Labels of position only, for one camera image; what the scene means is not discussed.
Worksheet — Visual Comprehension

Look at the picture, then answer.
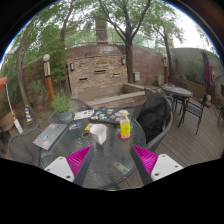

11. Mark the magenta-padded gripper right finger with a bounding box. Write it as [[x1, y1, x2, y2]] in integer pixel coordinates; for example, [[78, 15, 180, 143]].
[[129, 144, 184, 186]]

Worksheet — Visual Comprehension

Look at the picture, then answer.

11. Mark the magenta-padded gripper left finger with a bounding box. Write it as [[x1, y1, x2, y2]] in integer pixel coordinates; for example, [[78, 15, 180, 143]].
[[43, 144, 96, 187]]

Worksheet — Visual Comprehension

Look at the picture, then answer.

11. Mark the round glass table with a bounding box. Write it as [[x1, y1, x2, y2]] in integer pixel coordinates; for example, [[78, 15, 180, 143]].
[[39, 114, 148, 191]]

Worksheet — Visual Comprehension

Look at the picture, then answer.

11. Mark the small blue sticker card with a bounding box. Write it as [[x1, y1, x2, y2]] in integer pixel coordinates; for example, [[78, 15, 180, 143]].
[[68, 122, 83, 131]]

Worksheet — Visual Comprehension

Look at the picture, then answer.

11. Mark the grey laptop with stickers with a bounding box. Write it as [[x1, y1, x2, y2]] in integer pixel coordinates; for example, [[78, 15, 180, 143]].
[[32, 123, 69, 152]]

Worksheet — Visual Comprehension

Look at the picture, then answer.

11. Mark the white cup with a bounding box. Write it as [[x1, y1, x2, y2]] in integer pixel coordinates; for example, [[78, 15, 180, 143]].
[[89, 123, 108, 146]]

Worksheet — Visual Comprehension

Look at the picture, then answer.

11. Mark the small yellow card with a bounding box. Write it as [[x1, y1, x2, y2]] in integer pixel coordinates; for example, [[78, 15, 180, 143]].
[[84, 123, 96, 132]]

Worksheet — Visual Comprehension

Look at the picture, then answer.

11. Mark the red round coaster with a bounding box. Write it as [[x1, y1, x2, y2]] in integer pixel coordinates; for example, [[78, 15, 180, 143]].
[[117, 131, 132, 142]]

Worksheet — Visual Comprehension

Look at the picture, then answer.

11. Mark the yellow drink bottle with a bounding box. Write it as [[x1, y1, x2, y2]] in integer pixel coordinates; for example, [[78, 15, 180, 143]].
[[119, 109, 132, 140]]

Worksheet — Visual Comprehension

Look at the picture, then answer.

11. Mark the white sheet with pictures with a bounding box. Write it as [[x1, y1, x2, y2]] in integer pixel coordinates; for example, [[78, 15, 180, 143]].
[[73, 109, 96, 121]]

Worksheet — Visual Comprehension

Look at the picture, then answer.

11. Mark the black laptop with stickers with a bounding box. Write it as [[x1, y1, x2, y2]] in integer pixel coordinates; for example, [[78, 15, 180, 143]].
[[87, 107, 134, 126]]

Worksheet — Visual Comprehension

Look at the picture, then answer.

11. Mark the potted green plant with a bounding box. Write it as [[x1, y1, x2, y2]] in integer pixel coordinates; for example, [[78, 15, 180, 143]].
[[50, 89, 74, 125]]

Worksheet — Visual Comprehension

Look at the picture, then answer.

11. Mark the striped blue yellow cone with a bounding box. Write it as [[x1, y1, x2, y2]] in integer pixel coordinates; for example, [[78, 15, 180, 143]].
[[23, 104, 36, 128]]

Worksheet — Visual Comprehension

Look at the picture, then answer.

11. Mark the dark patio chair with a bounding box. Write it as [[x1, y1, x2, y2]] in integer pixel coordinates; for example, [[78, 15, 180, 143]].
[[177, 93, 208, 136]]

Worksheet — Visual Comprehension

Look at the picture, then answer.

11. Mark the round dark patio table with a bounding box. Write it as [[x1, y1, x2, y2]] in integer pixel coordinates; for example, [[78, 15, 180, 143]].
[[161, 83, 194, 114]]

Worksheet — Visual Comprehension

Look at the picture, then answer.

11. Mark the closed maroon patio umbrella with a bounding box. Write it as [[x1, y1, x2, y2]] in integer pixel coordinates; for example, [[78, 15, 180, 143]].
[[201, 50, 214, 95]]

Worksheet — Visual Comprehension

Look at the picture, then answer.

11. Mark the wooden post with globe lamp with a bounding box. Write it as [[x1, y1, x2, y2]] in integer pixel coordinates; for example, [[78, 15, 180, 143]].
[[42, 53, 56, 104]]

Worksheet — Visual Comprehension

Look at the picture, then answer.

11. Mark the stone water feature wall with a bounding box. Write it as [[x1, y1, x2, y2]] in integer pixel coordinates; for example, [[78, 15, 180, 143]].
[[65, 54, 129, 98]]

